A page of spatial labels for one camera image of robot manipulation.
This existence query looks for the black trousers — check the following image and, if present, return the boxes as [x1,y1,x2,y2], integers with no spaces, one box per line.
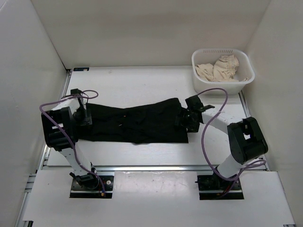
[77,98,188,144]

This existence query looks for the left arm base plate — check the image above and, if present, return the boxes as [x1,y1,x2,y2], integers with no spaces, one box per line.
[70,172,114,199]

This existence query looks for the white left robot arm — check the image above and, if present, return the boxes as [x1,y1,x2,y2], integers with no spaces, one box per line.
[39,96,100,190]

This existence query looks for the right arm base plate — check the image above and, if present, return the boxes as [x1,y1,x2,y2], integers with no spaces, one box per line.
[195,174,244,201]

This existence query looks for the beige trousers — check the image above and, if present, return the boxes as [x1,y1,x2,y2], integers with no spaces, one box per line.
[195,55,240,82]

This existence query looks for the blue label sticker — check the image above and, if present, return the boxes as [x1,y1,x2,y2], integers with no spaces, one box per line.
[73,67,89,71]

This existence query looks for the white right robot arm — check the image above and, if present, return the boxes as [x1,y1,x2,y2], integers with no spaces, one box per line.
[175,109,268,189]

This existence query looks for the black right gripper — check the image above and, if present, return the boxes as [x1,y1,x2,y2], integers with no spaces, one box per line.
[173,107,200,133]

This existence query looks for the white plastic basket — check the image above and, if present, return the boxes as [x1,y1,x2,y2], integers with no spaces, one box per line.
[191,48,255,95]

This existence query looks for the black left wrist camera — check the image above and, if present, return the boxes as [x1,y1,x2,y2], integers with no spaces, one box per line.
[62,88,84,99]

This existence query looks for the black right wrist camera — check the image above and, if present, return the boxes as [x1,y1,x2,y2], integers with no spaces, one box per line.
[185,95,215,113]

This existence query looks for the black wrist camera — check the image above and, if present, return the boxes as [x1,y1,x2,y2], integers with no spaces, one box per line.
[62,88,84,99]
[185,95,215,113]

